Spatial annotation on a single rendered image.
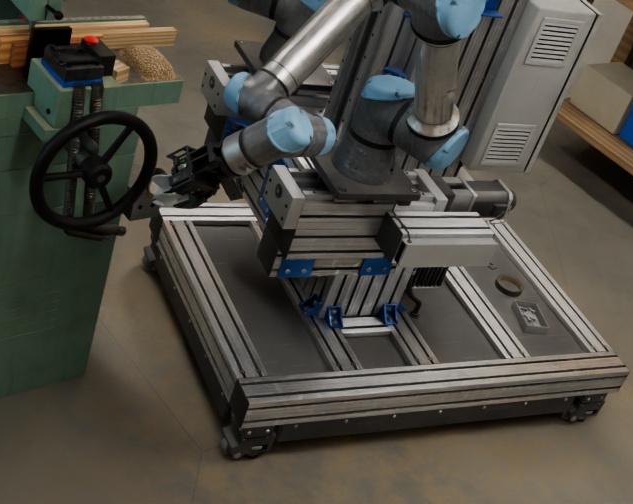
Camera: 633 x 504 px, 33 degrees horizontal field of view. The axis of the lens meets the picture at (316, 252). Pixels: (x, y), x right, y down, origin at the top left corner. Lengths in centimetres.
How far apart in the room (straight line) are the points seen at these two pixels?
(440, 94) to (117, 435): 123
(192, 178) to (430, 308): 149
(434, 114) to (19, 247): 99
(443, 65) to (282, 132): 49
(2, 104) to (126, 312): 108
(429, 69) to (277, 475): 119
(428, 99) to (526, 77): 54
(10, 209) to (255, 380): 76
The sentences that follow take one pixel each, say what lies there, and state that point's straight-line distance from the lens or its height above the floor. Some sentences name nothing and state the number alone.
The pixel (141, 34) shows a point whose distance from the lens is 260.
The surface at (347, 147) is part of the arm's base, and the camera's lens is 250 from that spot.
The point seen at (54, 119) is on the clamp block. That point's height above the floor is 89.
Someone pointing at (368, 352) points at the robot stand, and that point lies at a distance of 301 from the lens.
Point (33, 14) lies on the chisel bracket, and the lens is 238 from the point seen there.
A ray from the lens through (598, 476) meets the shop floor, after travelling 336.
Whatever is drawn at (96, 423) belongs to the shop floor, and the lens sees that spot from 287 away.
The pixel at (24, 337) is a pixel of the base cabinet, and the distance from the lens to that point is 277.
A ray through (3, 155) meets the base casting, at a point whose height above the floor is 75.
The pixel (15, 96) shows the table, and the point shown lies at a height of 89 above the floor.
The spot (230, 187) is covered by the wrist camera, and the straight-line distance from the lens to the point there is 199.
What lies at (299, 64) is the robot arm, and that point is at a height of 120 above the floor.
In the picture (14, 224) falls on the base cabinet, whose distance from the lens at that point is 251.
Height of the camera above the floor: 203
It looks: 33 degrees down
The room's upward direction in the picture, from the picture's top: 20 degrees clockwise
